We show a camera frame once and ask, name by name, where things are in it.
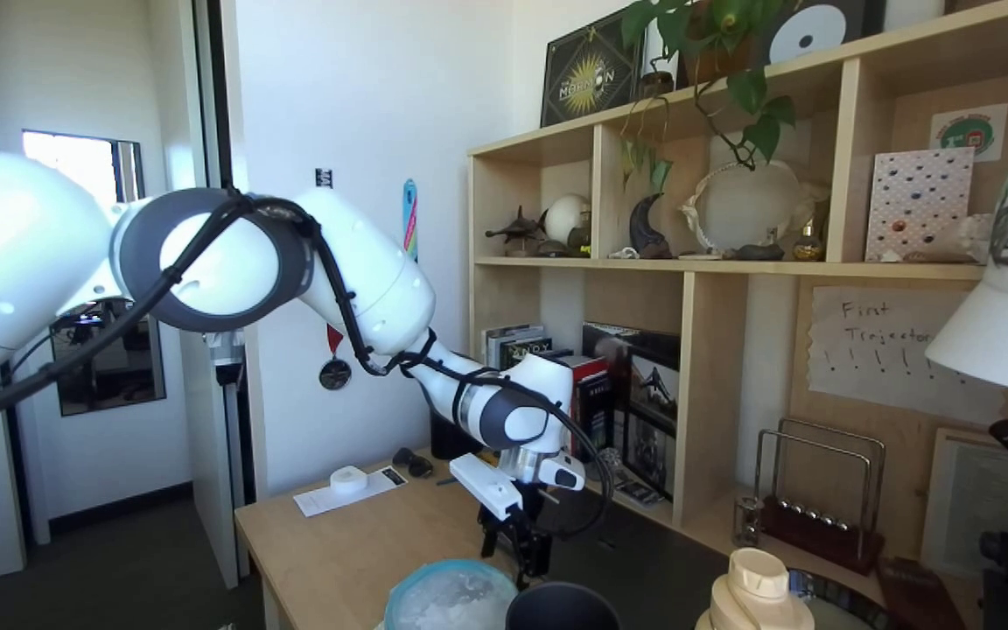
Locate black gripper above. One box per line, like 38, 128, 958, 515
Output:
477, 483, 566, 588

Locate black mug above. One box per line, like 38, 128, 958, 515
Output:
505, 577, 627, 630

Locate teal rimmed food container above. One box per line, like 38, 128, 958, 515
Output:
378, 555, 523, 630

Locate black sunglasses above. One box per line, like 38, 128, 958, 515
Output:
392, 445, 438, 483

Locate white paper sheet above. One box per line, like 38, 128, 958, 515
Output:
292, 464, 403, 520

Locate hanging medal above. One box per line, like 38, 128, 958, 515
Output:
316, 322, 358, 395

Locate wooden shelf unit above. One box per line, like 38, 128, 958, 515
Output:
467, 0, 1008, 630

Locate newton cradle toy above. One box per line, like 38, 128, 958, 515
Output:
745, 415, 888, 577

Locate white ball ornament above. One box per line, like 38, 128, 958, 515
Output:
544, 191, 593, 249

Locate black crescent ornament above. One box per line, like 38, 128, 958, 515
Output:
627, 189, 678, 263

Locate white round vase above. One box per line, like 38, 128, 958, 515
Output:
685, 156, 825, 263

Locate handwritten paper sheet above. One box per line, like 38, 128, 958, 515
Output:
806, 282, 1002, 428

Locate dark framed picture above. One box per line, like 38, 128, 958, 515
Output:
539, 15, 637, 128

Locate green trailing plant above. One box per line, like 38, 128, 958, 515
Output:
613, 0, 810, 168

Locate white dotted card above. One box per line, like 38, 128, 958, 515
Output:
861, 142, 980, 267

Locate round disc artwork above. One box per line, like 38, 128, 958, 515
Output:
761, 0, 872, 68

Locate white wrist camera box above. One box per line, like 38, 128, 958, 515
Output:
446, 452, 526, 523

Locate black white photo frame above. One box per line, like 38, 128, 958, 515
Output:
623, 327, 683, 502

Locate colourful wall sticker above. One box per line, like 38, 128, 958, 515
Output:
398, 176, 423, 263

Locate light wood picture frame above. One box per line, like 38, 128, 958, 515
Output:
921, 424, 1008, 588

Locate small wall window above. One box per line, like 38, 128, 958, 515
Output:
19, 124, 172, 418

